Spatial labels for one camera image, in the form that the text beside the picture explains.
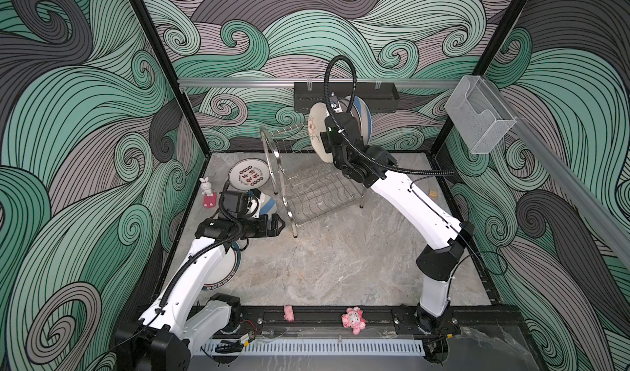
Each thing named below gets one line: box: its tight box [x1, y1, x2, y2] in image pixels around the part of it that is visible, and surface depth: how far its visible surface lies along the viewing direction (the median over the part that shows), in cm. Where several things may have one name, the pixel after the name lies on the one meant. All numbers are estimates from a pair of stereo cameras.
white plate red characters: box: [228, 157, 271, 191], surface depth 113 cm
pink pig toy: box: [341, 306, 367, 335], surface depth 73 cm
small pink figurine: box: [283, 304, 295, 322], surface depth 74 cm
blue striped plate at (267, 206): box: [259, 192, 278, 220], surface depth 102 cm
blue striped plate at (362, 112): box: [345, 95, 374, 147], surface depth 75 cm
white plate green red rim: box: [201, 241, 242, 292], surface depth 83 cm
